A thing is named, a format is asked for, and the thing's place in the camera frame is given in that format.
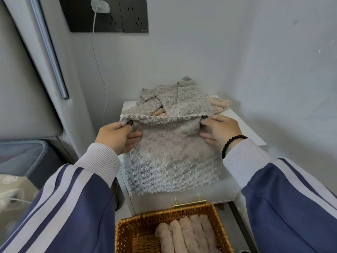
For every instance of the person's left hand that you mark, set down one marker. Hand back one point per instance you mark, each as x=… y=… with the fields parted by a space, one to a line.
x=113 y=137

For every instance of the person's right hand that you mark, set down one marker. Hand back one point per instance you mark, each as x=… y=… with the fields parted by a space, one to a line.
x=223 y=129

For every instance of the pile of beige grey towels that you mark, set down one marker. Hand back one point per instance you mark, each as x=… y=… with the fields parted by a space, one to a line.
x=171 y=100

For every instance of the single grey towel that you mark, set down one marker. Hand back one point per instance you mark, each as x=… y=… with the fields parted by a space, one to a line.
x=171 y=160

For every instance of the orange wicker basket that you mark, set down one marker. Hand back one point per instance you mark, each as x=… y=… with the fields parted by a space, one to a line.
x=126 y=229

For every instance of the person's right forearm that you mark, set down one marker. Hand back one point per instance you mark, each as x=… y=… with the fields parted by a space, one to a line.
x=289 y=208

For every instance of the person's left forearm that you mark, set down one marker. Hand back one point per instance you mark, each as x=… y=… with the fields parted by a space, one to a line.
x=60 y=208

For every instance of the white nightstand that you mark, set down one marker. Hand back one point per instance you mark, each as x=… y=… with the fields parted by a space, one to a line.
x=250 y=131

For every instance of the grey padded headboard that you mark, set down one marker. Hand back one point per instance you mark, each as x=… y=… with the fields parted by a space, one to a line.
x=23 y=89

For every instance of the silver headboard trim strip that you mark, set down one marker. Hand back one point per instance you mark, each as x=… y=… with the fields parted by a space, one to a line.
x=48 y=50

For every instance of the patterned beige bedspread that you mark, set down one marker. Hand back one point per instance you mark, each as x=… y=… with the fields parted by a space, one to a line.
x=13 y=197

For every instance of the white charger plug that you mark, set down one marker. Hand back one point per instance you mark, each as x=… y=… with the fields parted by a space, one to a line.
x=100 y=6

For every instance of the narrow black wall socket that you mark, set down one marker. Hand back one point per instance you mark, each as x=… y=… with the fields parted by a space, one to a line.
x=134 y=17

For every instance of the wide black wall socket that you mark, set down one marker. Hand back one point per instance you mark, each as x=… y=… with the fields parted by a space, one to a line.
x=76 y=15

